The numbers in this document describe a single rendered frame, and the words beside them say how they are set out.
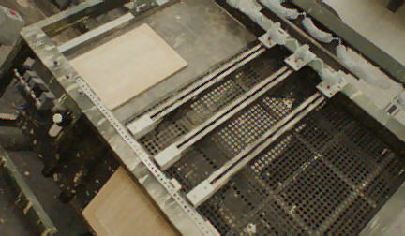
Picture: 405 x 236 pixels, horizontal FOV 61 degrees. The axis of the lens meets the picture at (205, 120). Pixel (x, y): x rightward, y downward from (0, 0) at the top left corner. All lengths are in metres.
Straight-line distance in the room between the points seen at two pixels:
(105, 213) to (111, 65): 0.88
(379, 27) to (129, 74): 5.40
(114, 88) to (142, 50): 0.34
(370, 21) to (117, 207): 5.72
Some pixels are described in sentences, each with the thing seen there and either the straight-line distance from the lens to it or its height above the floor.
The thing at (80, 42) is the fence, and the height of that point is 1.01.
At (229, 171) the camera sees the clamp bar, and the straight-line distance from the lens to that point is 1.74.
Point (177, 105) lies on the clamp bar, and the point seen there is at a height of 1.15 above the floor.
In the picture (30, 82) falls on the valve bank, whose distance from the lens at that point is 2.13.
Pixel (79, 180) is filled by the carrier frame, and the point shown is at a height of 0.40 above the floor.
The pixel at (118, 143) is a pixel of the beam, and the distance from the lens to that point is 1.83.
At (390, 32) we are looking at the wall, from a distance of 6.88.
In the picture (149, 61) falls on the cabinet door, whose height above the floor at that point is 1.19.
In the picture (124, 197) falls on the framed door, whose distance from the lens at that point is 2.10.
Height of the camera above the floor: 1.59
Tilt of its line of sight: 12 degrees down
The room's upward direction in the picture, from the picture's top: 41 degrees clockwise
